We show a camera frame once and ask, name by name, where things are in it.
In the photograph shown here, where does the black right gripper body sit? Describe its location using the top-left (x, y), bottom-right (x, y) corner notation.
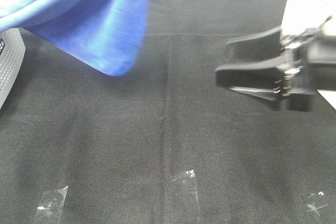
top-left (280, 16), bottom-right (335, 111)

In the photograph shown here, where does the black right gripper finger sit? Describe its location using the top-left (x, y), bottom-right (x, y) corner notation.
top-left (225, 28), bottom-right (281, 63)
top-left (215, 63), bottom-right (284, 101)

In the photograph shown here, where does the blue microfibre towel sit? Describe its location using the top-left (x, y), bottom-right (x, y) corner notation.
top-left (1, 0), bottom-right (150, 76)

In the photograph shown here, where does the white slotted storage bin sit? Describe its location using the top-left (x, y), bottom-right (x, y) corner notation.
top-left (280, 0), bottom-right (335, 50)

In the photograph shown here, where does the clear tape strip right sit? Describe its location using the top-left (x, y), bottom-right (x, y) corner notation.
top-left (300, 191), bottom-right (329, 218)

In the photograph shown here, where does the clear tape strip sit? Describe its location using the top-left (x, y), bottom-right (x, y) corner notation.
top-left (300, 191), bottom-right (329, 218)
top-left (170, 170), bottom-right (201, 223)
top-left (33, 186), bottom-right (68, 224)

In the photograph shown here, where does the clear tape strip middle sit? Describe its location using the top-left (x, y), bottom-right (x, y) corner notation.
top-left (170, 170), bottom-right (201, 223)

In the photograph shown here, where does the grey perforated basket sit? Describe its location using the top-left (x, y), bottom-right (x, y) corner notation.
top-left (1, 18), bottom-right (26, 107)

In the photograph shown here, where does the clear tape strip left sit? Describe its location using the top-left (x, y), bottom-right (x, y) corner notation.
top-left (33, 186), bottom-right (68, 224)

